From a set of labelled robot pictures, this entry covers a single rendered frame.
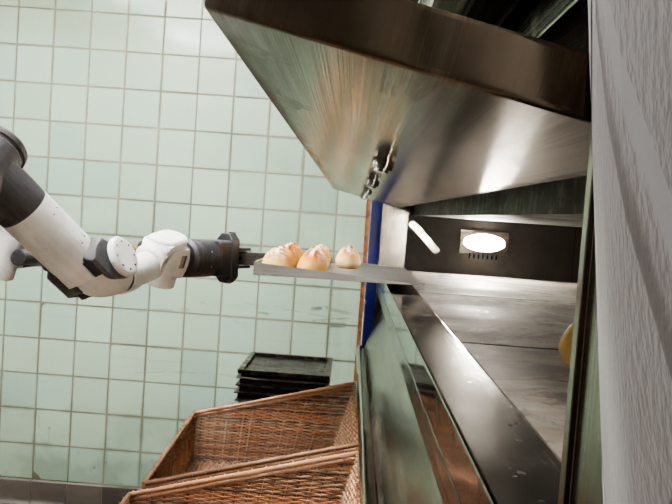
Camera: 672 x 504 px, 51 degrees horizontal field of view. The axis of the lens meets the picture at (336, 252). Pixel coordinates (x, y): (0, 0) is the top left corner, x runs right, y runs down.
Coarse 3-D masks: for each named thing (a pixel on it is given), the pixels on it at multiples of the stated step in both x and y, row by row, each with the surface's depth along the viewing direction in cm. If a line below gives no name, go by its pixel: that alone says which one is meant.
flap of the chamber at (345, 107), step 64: (256, 0) 27; (320, 0) 27; (384, 0) 27; (256, 64) 36; (320, 64) 31; (384, 64) 27; (448, 64) 27; (512, 64) 27; (576, 64) 27; (320, 128) 56; (384, 128) 45; (448, 128) 38; (512, 128) 33; (576, 128) 29; (384, 192) 134; (448, 192) 85
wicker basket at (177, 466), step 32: (352, 384) 204; (192, 416) 200; (224, 416) 205; (256, 416) 205; (288, 416) 205; (320, 416) 204; (352, 416) 183; (192, 448) 205; (224, 448) 205; (256, 448) 205; (288, 448) 205; (320, 448) 205; (352, 448) 150; (160, 480) 150; (192, 480) 150; (256, 480) 151; (320, 480) 151
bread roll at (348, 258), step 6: (342, 252) 183; (348, 252) 183; (354, 252) 184; (336, 258) 185; (342, 258) 182; (348, 258) 182; (354, 258) 182; (336, 264) 185; (342, 264) 182; (348, 264) 182; (354, 264) 182
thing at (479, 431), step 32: (384, 288) 164; (416, 320) 104; (416, 352) 82; (448, 352) 80; (416, 384) 80; (448, 384) 64; (480, 384) 65; (448, 416) 55; (480, 416) 54; (512, 416) 55; (448, 448) 54; (480, 448) 47; (512, 448) 47; (544, 448) 48; (480, 480) 41; (512, 480) 41; (544, 480) 42
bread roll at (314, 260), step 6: (306, 252) 153; (312, 252) 153; (318, 252) 154; (300, 258) 153; (306, 258) 151; (312, 258) 151; (318, 258) 152; (324, 258) 154; (300, 264) 151; (306, 264) 150; (312, 264) 150; (318, 264) 151; (324, 264) 153; (318, 270) 151; (324, 270) 153
